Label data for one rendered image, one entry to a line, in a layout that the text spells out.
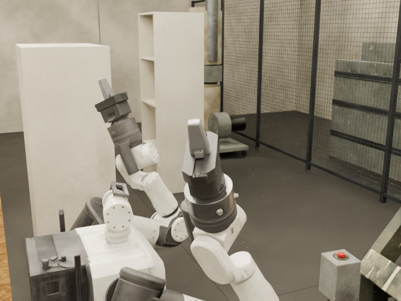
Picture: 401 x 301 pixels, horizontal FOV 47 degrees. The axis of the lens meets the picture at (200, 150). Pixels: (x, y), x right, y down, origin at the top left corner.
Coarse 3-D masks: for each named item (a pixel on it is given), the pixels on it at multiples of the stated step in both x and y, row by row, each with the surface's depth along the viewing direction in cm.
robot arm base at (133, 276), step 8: (120, 272) 93; (128, 272) 91; (136, 272) 91; (128, 280) 91; (136, 280) 90; (144, 280) 90; (152, 280) 91; (160, 280) 92; (152, 288) 91; (160, 288) 93; (160, 296) 98
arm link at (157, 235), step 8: (136, 216) 140; (152, 216) 153; (136, 224) 138; (144, 224) 140; (152, 224) 142; (160, 224) 145; (176, 224) 144; (184, 224) 147; (144, 232) 140; (152, 232) 141; (160, 232) 143; (168, 232) 143; (176, 232) 145; (184, 232) 147; (152, 240) 142; (160, 240) 143; (168, 240) 143; (176, 240) 145
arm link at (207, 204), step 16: (192, 160) 76; (208, 160) 75; (192, 176) 73; (208, 176) 73; (224, 176) 81; (192, 192) 78; (208, 192) 77; (224, 192) 80; (192, 208) 81; (208, 208) 79; (224, 208) 80
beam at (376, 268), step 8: (368, 256) 207; (376, 256) 204; (368, 264) 205; (376, 264) 202; (384, 264) 199; (392, 264) 196; (360, 272) 206; (368, 272) 202; (376, 272) 199; (384, 272) 196; (392, 272) 194; (400, 272) 191; (376, 280) 197; (384, 280) 194; (392, 280) 191; (400, 280) 189; (384, 288) 192; (392, 288) 189; (400, 288) 186; (392, 296) 188; (400, 296) 185
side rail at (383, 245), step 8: (400, 208) 209; (400, 216) 206; (392, 224) 207; (400, 224) 204; (384, 232) 208; (392, 232) 205; (400, 232) 205; (384, 240) 206; (392, 240) 204; (400, 240) 206; (376, 248) 207; (384, 248) 204; (392, 248) 206; (400, 248) 207; (384, 256) 205; (392, 256) 207
